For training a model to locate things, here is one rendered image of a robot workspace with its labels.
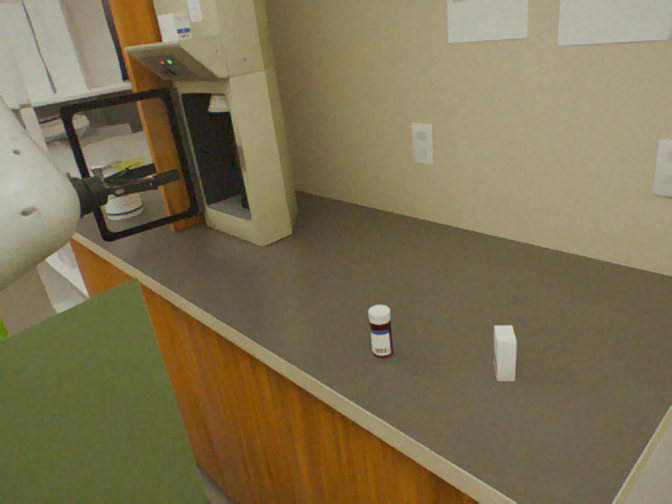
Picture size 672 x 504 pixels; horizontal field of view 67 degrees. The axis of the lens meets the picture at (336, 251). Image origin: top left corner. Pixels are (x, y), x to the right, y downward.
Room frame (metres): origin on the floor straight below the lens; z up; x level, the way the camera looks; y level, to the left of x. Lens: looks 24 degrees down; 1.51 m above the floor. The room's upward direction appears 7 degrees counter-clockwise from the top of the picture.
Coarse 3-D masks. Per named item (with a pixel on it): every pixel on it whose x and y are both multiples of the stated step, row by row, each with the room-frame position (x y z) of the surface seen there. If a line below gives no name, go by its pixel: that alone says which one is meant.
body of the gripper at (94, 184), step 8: (96, 176) 1.23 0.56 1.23; (88, 184) 1.20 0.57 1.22; (96, 184) 1.21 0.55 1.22; (104, 184) 1.25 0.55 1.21; (112, 184) 1.23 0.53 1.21; (120, 184) 1.24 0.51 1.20; (96, 192) 1.19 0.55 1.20; (104, 192) 1.21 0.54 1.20; (112, 192) 1.22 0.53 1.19; (96, 200) 1.19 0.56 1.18; (104, 200) 1.21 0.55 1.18
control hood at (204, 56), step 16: (128, 48) 1.49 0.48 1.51; (144, 48) 1.42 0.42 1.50; (160, 48) 1.36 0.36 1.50; (176, 48) 1.30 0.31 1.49; (192, 48) 1.30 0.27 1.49; (208, 48) 1.32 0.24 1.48; (144, 64) 1.53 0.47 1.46; (192, 64) 1.34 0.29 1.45; (208, 64) 1.32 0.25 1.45; (224, 64) 1.35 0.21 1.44
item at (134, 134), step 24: (96, 120) 1.45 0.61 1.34; (120, 120) 1.49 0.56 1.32; (144, 120) 1.52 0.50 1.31; (168, 120) 1.56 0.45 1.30; (96, 144) 1.44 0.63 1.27; (120, 144) 1.48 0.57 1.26; (144, 144) 1.51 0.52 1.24; (168, 144) 1.55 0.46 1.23; (120, 168) 1.47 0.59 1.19; (168, 168) 1.54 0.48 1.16; (144, 192) 1.49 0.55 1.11; (168, 192) 1.53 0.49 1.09; (120, 216) 1.45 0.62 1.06; (144, 216) 1.48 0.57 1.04; (168, 216) 1.52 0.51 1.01
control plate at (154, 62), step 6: (144, 60) 1.50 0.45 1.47; (150, 60) 1.47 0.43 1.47; (156, 60) 1.45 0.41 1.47; (162, 60) 1.42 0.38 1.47; (168, 60) 1.40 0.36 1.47; (174, 60) 1.38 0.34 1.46; (150, 66) 1.52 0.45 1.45; (156, 66) 1.49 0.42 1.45; (162, 66) 1.47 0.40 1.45; (168, 66) 1.44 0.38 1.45; (174, 66) 1.42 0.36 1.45; (180, 66) 1.40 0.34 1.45; (162, 72) 1.52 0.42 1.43; (168, 72) 1.49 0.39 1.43; (174, 72) 1.47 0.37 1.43; (180, 72) 1.44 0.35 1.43; (186, 72) 1.41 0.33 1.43; (192, 72) 1.40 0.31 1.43
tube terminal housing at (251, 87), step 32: (160, 0) 1.56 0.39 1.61; (224, 0) 1.37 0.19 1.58; (256, 0) 1.48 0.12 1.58; (160, 32) 1.59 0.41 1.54; (192, 32) 1.45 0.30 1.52; (224, 32) 1.36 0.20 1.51; (256, 32) 1.42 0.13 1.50; (256, 64) 1.41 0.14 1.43; (256, 96) 1.40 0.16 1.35; (256, 128) 1.38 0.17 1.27; (256, 160) 1.37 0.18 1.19; (288, 160) 1.58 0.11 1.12; (256, 192) 1.36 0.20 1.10; (288, 192) 1.48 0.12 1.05; (224, 224) 1.50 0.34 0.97; (256, 224) 1.36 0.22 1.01; (288, 224) 1.42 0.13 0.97
